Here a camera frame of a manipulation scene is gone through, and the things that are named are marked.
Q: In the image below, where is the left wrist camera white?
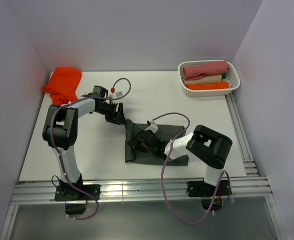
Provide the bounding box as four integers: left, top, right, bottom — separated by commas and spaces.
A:
109, 88, 123, 100

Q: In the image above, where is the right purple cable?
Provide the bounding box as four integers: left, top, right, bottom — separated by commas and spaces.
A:
149, 112, 231, 226

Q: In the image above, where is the purple cable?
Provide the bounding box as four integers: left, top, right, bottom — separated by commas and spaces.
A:
149, 112, 231, 226
47, 77, 132, 221

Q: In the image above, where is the rolled orange t shirt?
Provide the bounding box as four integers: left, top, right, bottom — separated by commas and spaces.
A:
186, 81, 229, 91

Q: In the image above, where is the rolled pink t shirt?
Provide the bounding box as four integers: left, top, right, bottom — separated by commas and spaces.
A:
182, 60, 229, 80

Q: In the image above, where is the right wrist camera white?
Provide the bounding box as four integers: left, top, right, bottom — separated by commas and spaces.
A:
145, 119, 158, 134

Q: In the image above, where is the aluminium rail frame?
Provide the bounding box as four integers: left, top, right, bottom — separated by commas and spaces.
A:
0, 93, 288, 240

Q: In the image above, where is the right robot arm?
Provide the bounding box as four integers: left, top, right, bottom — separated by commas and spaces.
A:
127, 125, 233, 198

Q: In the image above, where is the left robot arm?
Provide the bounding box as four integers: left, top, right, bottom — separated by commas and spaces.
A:
42, 86, 126, 201

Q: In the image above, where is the rolled beige t shirt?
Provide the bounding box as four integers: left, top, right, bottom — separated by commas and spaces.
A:
182, 74, 222, 86

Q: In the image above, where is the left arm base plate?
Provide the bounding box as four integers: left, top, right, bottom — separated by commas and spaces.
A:
54, 183, 101, 216

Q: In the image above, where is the orange t shirt on table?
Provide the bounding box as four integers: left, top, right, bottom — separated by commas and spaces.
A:
42, 67, 82, 105

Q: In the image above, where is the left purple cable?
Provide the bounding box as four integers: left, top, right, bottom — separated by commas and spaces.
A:
47, 77, 132, 221

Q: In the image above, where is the dark grey t shirt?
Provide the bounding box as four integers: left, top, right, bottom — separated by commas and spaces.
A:
124, 119, 185, 166

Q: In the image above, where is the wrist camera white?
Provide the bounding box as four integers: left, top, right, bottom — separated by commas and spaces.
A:
109, 88, 123, 100
145, 119, 158, 134

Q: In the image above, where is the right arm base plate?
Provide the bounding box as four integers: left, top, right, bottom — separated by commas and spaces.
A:
186, 180, 232, 212

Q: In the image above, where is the white plastic basket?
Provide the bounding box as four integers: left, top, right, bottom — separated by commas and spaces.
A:
177, 60, 240, 97

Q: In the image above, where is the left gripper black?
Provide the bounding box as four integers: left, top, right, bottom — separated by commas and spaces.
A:
96, 101, 127, 125

